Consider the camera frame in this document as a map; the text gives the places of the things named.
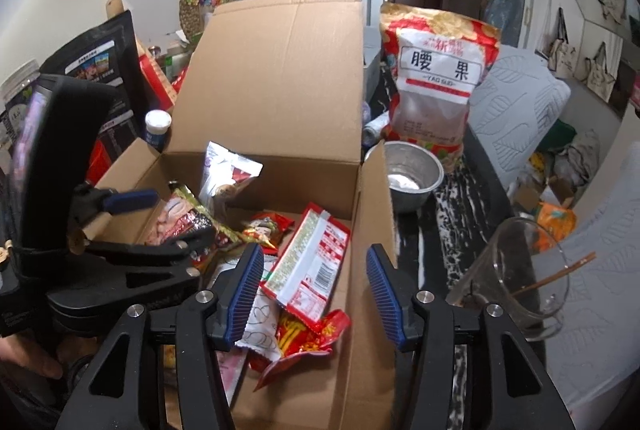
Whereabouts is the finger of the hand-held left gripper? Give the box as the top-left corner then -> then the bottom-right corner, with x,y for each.
70,185 -> 159,231
87,225 -> 217,267

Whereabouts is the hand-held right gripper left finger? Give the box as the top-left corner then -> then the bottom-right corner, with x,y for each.
54,244 -> 266,430

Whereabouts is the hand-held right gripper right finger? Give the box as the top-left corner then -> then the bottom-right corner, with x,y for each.
365,244 -> 576,430

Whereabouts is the white patterned snack packet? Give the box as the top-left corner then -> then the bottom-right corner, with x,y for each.
234,289 -> 287,367

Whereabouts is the pink dark snack packet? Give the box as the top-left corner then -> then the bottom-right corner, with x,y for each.
144,181 -> 247,271

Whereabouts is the white red snack packet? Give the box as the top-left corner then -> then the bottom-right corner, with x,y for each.
198,140 -> 265,211

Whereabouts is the brown cardboard box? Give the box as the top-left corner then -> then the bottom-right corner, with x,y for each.
82,0 -> 402,430

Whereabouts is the person's left hand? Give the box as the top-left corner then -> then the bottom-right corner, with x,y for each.
0,336 -> 67,382

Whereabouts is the small red candy packet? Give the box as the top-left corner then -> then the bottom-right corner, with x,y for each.
241,211 -> 297,257

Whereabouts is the cluster of spice jars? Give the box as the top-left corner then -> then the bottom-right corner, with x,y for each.
0,58 -> 42,137

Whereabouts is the small white bottle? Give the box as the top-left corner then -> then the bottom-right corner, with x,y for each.
144,109 -> 173,149

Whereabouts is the black printed package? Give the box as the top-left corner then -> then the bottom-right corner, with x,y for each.
36,8 -> 147,171

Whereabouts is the glass mug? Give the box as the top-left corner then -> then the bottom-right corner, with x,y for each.
444,216 -> 572,342

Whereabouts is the red package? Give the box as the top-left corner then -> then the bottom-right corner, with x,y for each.
136,36 -> 179,111

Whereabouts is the metal bowl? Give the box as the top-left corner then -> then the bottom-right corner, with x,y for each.
381,140 -> 446,214

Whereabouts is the white foam board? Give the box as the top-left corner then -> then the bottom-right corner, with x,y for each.
0,0 -> 119,86

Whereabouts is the wooden stick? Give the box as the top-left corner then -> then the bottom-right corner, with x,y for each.
509,251 -> 598,299

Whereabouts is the orange bag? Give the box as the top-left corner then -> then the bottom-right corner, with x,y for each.
534,201 -> 577,241

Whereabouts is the light blue padded chair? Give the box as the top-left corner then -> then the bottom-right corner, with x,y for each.
529,154 -> 640,422
466,44 -> 572,191

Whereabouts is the large red white nut bag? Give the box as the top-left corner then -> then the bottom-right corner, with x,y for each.
378,2 -> 502,174

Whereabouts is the green bag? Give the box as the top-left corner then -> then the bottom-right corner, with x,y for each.
539,119 -> 577,157

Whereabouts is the grey cloth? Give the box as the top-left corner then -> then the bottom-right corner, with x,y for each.
551,129 -> 602,189

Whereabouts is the canvas tote bag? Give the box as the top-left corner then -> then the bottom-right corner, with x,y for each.
546,6 -> 577,81
574,41 -> 619,104

